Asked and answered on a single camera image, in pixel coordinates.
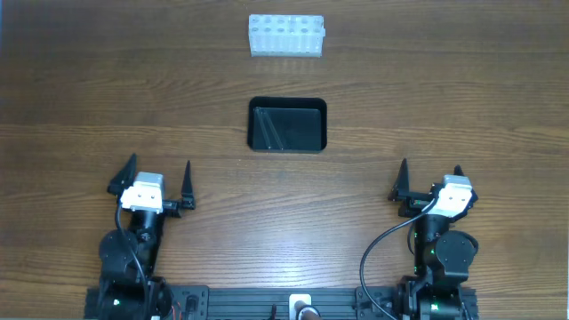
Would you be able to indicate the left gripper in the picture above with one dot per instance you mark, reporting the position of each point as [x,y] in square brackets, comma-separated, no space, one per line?
[174,208]

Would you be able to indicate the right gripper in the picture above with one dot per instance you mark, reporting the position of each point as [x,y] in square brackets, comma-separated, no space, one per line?
[413,203]

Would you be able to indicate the clear test tube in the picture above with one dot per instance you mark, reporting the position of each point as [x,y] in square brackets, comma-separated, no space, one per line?
[274,129]
[263,129]

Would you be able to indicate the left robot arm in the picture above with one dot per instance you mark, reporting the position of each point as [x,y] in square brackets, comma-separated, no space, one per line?
[142,240]

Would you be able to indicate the black tray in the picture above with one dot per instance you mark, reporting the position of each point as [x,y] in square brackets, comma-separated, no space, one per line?
[302,129]

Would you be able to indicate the white test tube rack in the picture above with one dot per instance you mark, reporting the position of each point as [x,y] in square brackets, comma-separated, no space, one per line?
[286,42]

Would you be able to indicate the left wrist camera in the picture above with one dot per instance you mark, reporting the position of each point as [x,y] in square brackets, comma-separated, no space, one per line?
[143,193]

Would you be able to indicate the mounting rail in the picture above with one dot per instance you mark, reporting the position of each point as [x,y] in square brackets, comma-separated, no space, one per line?
[249,302]

